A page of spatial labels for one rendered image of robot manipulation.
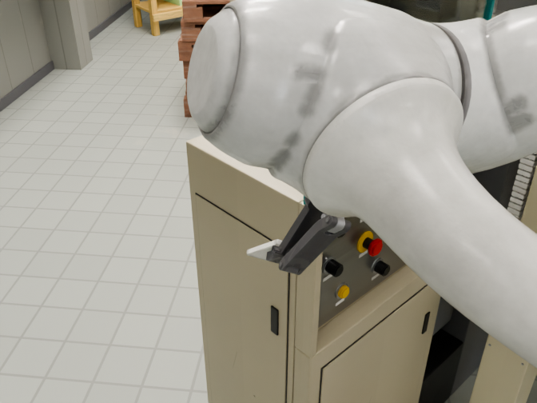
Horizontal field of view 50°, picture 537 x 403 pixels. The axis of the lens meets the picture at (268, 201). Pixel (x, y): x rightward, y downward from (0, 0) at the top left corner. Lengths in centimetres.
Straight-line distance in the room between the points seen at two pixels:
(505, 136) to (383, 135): 14
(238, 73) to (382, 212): 10
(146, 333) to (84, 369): 30
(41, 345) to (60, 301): 28
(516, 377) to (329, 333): 72
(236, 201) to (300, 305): 25
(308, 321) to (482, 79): 86
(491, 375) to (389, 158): 164
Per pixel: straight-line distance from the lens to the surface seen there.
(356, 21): 33
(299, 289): 116
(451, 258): 29
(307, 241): 59
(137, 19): 708
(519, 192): 157
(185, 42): 439
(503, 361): 186
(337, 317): 135
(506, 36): 42
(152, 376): 246
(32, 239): 336
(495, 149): 43
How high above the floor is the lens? 183
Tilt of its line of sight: 32 degrees down
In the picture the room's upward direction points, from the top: straight up
